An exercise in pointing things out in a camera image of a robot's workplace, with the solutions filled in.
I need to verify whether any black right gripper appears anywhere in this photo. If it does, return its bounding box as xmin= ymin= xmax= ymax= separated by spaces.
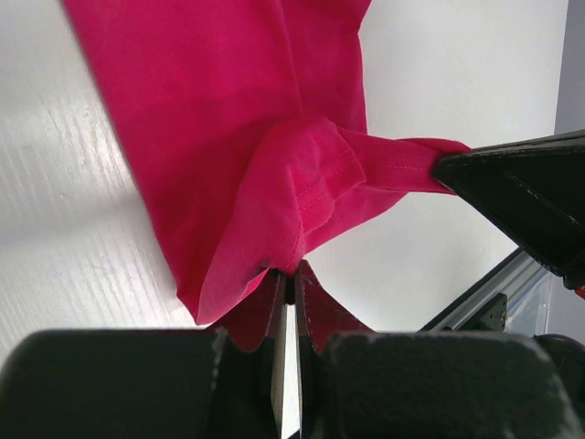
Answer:
xmin=431 ymin=130 xmax=585 ymax=299

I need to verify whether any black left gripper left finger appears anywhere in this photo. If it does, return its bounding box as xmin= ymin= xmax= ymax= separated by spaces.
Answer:
xmin=212 ymin=270 xmax=286 ymax=438

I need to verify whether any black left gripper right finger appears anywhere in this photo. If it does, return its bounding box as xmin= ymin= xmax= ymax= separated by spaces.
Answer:
xmin=292 ymin=259 xmax=376 ymax=439

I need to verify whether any magenta pink t-shirt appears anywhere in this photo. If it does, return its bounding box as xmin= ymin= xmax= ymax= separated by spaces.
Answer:
xmin=64 ymin=1 xmax=465 ymax=325

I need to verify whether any aluminium frame rail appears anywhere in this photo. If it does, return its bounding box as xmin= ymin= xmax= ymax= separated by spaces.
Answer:
xmin=422 ymin=249 xmax=555 ymax=337

